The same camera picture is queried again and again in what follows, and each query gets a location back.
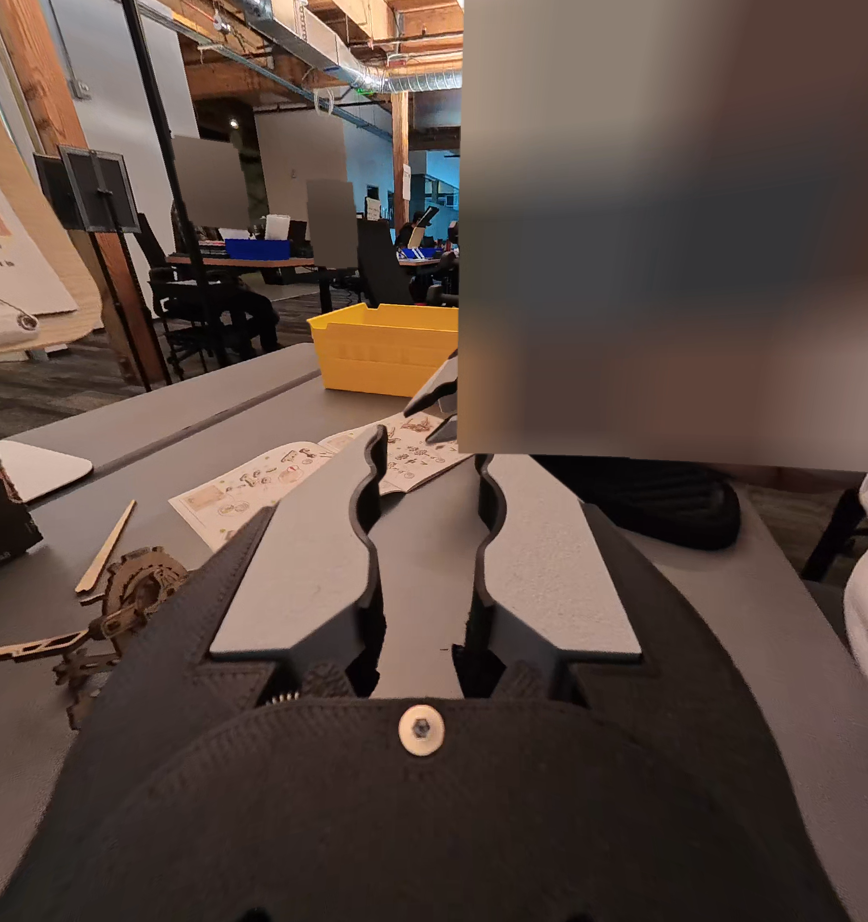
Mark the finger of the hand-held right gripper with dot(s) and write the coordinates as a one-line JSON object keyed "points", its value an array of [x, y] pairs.
{"points": [[440, 389], [450, 431]]}

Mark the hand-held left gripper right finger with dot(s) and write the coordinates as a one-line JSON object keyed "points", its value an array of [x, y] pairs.
{"points": [[556, 569]]}

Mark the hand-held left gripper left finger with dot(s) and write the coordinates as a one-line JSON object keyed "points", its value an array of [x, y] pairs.
{"points": [[297, 569]]}

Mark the illustrated instruction booklet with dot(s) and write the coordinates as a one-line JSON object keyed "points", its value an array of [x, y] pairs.
{"points": [[261, 482]]}

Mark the wooden mechanical model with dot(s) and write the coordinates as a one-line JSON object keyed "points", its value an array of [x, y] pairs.
{"points": [[135, 583]]}

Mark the yellow plastic bin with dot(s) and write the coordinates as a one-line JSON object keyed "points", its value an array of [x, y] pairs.
{"points": [[376, 353]]}

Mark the black office chair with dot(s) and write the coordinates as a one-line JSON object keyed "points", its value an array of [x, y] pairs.
{"points": [[383, 266], [182, 310]]}

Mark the thin wooden stick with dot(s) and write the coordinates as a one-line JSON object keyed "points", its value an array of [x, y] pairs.
{"points": [[106, 547]]}

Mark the wooden office desk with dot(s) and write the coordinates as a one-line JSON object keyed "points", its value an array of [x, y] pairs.
{"points": [[290, 263]]}

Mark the blue plastic bin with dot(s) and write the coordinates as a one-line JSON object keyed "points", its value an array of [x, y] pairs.
{"points": [[257, 249]]}

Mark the white stand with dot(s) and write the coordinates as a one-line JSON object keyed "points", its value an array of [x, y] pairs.
{"points": [[45, 468]]}

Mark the black light stand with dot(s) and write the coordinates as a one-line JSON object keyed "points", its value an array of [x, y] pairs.
{"points": [[99, 191]]}

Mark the instruction poster board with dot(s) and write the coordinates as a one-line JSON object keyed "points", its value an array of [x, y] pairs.
{"points": [[16, 274]]}

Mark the wooden column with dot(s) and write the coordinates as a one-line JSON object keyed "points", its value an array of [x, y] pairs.
{"points": [[45, 86]]}

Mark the silver ventilation duct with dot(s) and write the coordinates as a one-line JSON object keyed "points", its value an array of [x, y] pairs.
{"points": [[376, 72]]}

